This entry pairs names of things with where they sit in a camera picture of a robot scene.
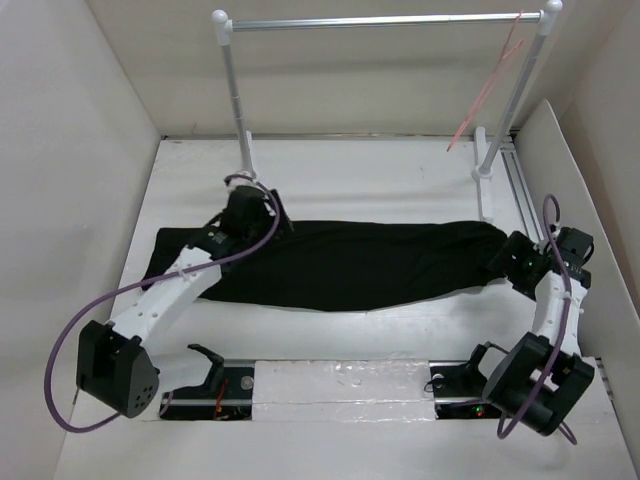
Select black trousers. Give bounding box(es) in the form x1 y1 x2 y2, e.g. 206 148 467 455
142 219 509 314

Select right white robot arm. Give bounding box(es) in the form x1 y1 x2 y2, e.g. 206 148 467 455
462 227 595 445

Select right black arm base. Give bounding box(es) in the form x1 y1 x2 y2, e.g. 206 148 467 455
424 361 502 420

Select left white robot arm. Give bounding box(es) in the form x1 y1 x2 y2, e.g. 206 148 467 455
76 183 291 418

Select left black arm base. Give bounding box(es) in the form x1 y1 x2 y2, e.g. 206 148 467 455
159 361 255 422

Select orange zip tie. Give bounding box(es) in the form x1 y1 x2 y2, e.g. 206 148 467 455
213 378 230 421

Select white foam block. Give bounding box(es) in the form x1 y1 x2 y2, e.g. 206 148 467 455
251 359 436 423

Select white and silver clothes rack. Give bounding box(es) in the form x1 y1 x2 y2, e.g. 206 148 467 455
210 1 569 221

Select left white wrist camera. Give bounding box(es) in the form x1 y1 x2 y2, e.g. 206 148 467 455
224 172 261 194

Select aluminium rail right side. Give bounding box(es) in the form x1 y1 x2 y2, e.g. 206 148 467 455
501 135 543 242

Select pink wire hanger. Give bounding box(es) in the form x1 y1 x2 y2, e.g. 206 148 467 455
446 10 524 152

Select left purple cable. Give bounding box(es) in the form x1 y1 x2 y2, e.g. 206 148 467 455
43 172 281 434

